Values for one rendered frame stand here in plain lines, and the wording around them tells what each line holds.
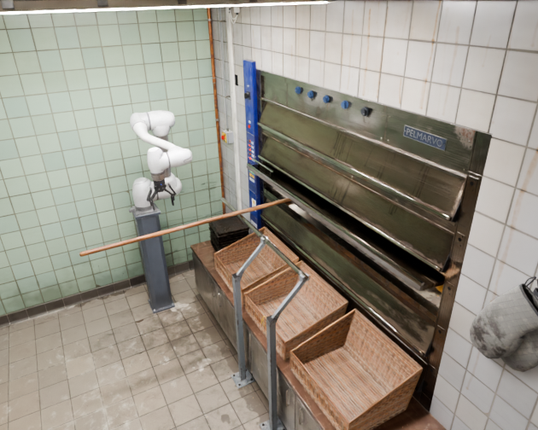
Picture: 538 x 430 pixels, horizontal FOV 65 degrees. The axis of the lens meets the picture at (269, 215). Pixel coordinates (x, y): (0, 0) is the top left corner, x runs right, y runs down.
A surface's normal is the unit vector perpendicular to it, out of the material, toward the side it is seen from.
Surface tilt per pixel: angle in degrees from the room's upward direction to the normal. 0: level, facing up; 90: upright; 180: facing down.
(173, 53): 90
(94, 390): 0
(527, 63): 90
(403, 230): 70
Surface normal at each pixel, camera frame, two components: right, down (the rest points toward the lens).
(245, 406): -0.02, -0.89
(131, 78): 0.47, 0.40
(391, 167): -0.83, -0.08
